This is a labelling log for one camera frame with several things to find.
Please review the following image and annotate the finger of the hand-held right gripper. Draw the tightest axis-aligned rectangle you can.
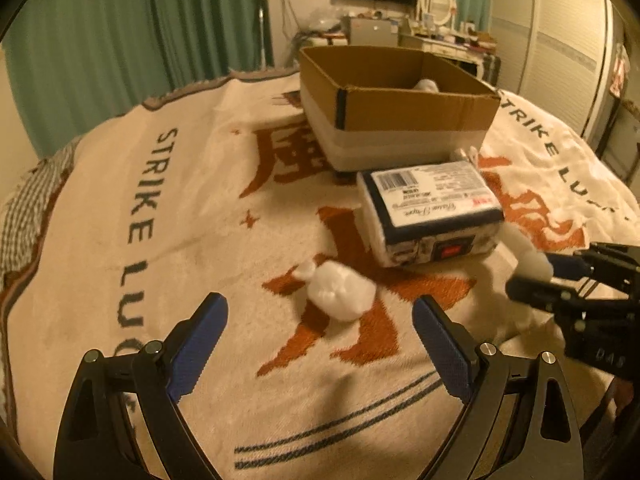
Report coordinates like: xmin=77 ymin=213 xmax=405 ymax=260
xmin=505 ymin=276 xmax=640 ymax=318
xmin=546 ymin=241 xmax=640 ymax=293

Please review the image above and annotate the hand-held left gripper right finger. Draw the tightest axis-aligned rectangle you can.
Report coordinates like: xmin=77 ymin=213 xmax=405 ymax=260
xmin=411 ymin=295 xmax=584 ymax=480

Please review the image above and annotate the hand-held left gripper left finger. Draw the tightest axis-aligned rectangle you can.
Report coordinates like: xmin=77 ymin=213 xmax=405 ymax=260
xmin=52 ymin=291 xmax=230 ymax=480

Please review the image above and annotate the white soft plush piece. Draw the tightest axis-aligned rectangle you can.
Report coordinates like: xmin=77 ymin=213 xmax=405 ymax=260
xmin=500 ymin=222 xmax=554 ymax=281

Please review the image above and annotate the brown cardboard box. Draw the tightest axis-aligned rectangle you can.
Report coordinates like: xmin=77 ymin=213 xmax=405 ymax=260
xmin=298 ymin=46 xmax=502 ymax=133

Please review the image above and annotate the tissue paper pack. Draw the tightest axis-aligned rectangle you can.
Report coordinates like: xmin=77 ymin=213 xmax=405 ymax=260
xmin=356 ymin=161 xmax=506 ymax=268

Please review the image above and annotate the printed blanket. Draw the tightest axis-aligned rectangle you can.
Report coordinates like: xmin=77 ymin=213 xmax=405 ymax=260
xmin=0 ymin=67 xmax=640 ymax=480

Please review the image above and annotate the pink hanging cloth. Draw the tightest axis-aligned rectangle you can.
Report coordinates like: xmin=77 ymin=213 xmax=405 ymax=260
xmin=610 ymin=45 xmax=629 ymax=98

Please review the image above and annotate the checked bedsheet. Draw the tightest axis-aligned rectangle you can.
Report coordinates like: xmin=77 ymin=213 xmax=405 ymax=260
xmin=0 ymin=135 xmax=83 ymax=281

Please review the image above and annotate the white wardrobe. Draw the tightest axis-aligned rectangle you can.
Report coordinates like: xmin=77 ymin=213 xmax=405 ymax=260
xmin=492 ymin=0 xmax=613 ymax=136

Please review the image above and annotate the white dressing table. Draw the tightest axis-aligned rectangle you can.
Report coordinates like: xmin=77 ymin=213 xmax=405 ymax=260
xmin=400 ymin=30 xmax=501 ymax=81

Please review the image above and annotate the white oval mirror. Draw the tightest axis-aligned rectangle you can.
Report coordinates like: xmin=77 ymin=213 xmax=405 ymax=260
xmin=419 ymin=0 xmax=458 ymax=26

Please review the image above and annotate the silver laptop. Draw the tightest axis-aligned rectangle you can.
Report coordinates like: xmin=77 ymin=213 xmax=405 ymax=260
xmin=348 ymin=16 xmax=401 ymax=47

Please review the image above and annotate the wide green curtain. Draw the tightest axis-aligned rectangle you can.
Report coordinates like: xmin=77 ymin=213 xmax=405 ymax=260
xmin=2 ymin=0 xmax=273 ymax=158

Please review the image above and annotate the clear plastic bag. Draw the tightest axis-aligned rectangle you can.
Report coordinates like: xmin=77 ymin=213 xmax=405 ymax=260
xmin=305 ymin=7 xmax=343 ymax=33

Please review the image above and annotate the black wall cable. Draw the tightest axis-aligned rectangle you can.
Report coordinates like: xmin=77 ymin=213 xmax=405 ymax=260
xmin=281 ymin=0 xmax=301 ymax=41

